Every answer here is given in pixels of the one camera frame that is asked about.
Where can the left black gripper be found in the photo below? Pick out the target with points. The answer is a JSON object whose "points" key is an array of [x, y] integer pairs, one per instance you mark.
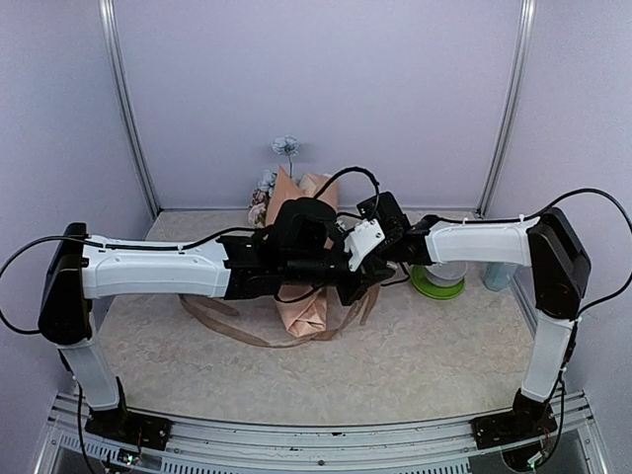
{"points": [[351, 294]]}

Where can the tan ribbon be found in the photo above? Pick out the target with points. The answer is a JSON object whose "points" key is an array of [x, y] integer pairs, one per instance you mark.
{"points": [[264, 323]]}

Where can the pink wrapping paper sheet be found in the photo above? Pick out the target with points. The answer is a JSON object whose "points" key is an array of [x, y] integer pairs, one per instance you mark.
{"points": [[306, 296]]}

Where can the pink rose stem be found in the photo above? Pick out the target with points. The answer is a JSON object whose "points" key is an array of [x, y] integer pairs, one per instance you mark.
{"points": [[257, 211]]}

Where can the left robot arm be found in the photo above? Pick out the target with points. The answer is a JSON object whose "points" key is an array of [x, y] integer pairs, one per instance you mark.
{"points": [[306, 246]]}

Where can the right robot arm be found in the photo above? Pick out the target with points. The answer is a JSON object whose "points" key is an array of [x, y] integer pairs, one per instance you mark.
{"points": [[547, 244]]}

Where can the green plate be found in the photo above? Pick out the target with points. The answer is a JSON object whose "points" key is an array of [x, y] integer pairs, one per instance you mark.
{"points": [[431, 290]]}

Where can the white ceramic bowl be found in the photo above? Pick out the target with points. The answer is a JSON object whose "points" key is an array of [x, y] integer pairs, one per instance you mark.
{"points": [[446, 274]]}

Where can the light blue cup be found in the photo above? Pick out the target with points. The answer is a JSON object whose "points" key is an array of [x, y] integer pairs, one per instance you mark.
{"points": [[498, 276]]}

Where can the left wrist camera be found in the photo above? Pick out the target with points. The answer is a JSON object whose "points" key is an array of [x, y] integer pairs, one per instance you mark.
{"points": [[361, 240]]}

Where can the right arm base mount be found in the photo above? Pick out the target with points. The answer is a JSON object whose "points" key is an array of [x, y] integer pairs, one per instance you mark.
{"points": [[526, 419]]}

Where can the front aluminium rail base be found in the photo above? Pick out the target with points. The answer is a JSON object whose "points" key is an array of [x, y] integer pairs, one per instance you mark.
{"points": [[205, 446]]}

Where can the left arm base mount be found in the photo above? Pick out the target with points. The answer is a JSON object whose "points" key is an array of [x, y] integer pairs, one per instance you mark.
{"points": [[121, 424]]}

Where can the right aluminium frame post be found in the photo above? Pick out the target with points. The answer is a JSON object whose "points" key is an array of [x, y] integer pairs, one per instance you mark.
{"points": [[520, 55]]}

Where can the aluminium frame post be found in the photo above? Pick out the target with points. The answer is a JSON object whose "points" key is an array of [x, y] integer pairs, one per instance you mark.
{"points": [[111, 34], [520, 55]]}

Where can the left aluminium frame post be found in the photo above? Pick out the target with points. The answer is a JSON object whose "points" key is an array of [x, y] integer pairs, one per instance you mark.
{"points": [[111, 34]]}

